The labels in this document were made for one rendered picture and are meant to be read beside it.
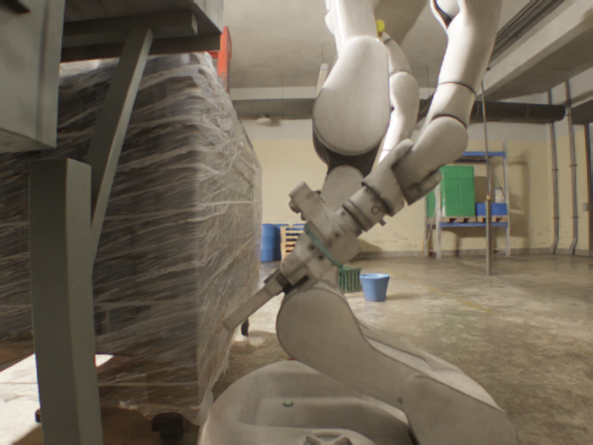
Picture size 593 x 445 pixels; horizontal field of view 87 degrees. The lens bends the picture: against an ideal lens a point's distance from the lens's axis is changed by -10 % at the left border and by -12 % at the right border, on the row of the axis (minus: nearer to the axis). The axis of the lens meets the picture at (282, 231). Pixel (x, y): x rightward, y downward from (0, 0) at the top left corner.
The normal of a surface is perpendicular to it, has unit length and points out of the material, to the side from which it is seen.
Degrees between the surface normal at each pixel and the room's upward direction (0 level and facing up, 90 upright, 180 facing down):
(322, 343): 90
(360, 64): 89
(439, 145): 97
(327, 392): 73
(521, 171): 90
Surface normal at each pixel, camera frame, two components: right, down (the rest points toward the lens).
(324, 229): -0.41, -0.39
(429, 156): -0.23, 0.12
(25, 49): 1.00, -0.01
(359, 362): -0.07, -0.04
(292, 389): -0.08, -0.27
